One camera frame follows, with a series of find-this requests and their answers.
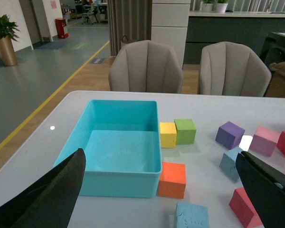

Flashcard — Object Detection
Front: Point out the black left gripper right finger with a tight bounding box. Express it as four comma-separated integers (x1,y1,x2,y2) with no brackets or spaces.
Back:
236,151,285,228

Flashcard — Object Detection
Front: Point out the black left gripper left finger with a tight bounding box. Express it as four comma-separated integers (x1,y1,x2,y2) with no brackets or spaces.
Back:
0,148,86,228

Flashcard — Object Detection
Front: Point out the light blue foam cube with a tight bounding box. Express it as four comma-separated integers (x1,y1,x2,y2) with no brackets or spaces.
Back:
219,147,242,182
174,202,209,228

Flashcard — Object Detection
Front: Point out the red foam cube front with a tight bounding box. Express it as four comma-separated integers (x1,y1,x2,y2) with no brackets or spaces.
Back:
229,187,263,228

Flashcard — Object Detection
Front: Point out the pink foam cube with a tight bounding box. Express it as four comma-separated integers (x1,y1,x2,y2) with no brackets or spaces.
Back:
249,126,280,157

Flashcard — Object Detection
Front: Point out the purple foam cube far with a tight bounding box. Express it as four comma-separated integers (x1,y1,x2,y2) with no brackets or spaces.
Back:
215,122,245,150

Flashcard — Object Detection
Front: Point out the turquoise plastic bin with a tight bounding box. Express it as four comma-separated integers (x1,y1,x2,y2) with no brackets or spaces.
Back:
56,100,162,198

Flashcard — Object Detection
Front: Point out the orange foam cube left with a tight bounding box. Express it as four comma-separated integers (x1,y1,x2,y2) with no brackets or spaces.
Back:
157,162,187,199

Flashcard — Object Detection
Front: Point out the green foam cube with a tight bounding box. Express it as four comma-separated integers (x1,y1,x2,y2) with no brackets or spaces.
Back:
174,119,197,145

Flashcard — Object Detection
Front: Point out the yellow foam cube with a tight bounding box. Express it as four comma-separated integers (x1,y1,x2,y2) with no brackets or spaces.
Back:
160,122,177,148

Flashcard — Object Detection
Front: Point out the grey chair right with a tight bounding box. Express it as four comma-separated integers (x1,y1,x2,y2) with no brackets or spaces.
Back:
198,42,271,97

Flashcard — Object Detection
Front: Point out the grey chair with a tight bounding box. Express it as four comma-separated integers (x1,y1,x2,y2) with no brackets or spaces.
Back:
108,40,183,94
198,42,271,97

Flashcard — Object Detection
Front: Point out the dark appliance right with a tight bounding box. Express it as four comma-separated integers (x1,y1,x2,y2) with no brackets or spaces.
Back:
260,32,285,67

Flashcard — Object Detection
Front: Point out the dark counter with white top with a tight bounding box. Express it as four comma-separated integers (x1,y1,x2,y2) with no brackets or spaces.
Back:
183,11,285,64

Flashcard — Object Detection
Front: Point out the grey chair left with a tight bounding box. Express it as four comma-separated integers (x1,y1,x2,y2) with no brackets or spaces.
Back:
108,40,183,94

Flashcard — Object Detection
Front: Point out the potted plant gold pot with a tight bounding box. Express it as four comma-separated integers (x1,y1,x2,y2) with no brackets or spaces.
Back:
0,14,19,67

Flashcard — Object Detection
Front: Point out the red box on floor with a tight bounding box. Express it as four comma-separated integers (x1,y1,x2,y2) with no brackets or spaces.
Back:
55,18,68,38

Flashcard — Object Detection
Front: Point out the white potted plant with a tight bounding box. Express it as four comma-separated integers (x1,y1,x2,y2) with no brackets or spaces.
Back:
201,0,228,13

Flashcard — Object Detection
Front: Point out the white drawer cabinet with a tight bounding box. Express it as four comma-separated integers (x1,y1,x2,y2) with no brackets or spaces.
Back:
151,0,190,66

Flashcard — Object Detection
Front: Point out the grey curtain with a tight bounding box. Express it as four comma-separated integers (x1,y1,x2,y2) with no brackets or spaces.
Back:
107,0,152,56

